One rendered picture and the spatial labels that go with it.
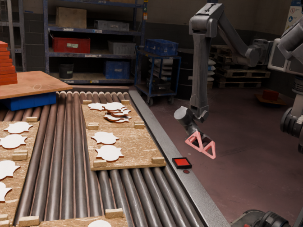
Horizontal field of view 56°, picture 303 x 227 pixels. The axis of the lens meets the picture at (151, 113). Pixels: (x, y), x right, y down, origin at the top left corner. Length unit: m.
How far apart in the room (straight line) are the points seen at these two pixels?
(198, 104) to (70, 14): 4.53
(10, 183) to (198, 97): 0.82
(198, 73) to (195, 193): 0.50
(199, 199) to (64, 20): 4.73
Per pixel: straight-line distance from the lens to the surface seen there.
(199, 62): 1.20
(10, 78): 2.11
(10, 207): 1.13
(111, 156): 1.36
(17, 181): 1.25
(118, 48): 5.74
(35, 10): 6.12
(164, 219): 1.09
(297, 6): 7.10
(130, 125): 1.71
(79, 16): 5.61
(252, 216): 2.35
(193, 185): 1.28
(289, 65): 1.55
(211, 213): 1.16
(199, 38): 1.17
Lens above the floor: 1.62
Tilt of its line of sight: 21 degrees down
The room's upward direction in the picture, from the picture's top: 6 degrees clockwise
